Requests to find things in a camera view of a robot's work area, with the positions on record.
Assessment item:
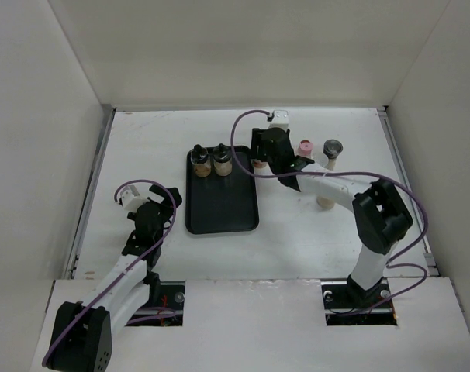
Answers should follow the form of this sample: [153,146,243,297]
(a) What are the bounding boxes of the black-cap pale spice bottle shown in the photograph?
[213,143,232,177]

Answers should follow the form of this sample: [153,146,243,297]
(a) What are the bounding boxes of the black rectangular plastic tray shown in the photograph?
[185,146,259,235]

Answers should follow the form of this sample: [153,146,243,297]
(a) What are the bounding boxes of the purple cable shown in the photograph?
[40,179,178,369]
[230,110,430,311]

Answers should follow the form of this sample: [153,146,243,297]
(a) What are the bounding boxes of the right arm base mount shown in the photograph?
[321,279,397,326]

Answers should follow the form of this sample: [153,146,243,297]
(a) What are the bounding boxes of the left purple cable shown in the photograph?
[40,179,178,369]

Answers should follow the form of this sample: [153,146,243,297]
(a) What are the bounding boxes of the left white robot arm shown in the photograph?
[42,181,182,371]

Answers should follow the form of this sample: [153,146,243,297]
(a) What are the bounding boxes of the pink-cap pepper shaker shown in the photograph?
[297,139,313,158]

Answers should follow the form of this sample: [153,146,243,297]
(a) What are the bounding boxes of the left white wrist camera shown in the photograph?
[116,184,147,213]

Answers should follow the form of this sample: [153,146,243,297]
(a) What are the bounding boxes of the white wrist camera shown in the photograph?
[267,110,289,132]
[116,184,147,213]

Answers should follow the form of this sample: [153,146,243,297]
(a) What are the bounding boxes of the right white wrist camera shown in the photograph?
[267,110,289,132]

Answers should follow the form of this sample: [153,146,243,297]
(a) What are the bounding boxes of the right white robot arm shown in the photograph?
[251,127,413,307]

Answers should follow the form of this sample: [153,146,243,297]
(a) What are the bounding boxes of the yellow-cap cream bottle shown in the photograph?
[316,196,335,210]

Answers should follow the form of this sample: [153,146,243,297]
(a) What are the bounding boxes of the black-cap brown spice bottle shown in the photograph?
[190,144,211,177]

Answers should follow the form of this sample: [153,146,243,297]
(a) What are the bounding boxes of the clear-lid blue-label bottle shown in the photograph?
[313,153,329,167]

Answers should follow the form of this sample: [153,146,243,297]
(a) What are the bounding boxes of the dark-cap beige spice bottle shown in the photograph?
[323,139,344,171]

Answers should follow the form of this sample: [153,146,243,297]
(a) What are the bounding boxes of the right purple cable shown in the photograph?
[230,110,430,311]

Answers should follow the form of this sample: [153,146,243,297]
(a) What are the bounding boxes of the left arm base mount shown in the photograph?
[127,281,186,327]

